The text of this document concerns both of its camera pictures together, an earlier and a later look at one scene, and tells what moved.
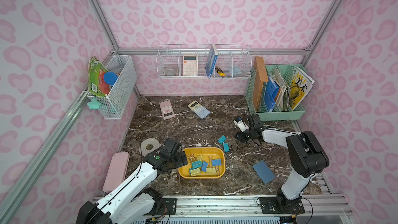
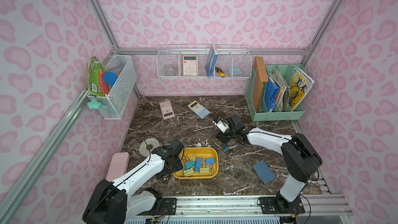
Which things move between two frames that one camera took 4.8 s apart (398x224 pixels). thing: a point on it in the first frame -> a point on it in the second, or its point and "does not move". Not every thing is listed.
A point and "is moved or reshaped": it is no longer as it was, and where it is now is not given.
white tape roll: x=148 y=144 does not move
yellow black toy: x=220 y=72 does not move
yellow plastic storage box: x=203 y=163 is moved or reshaped
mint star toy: x=94 y=104 does not move
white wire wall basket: x=189 y=61 does not move
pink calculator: x=166 y=109 does not move
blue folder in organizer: x=271 y=91 does not move
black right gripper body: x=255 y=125 -> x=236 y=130
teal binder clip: x=196 y=164 is moved or reshaped
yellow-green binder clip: x=211 y=170 -> x=204 y=169
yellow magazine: x=301 y=80 does not move
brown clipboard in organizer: x=259 y=77 does not move
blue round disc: x=110 y=78 does not move
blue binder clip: x=216 y=162 -> x=210 y=161
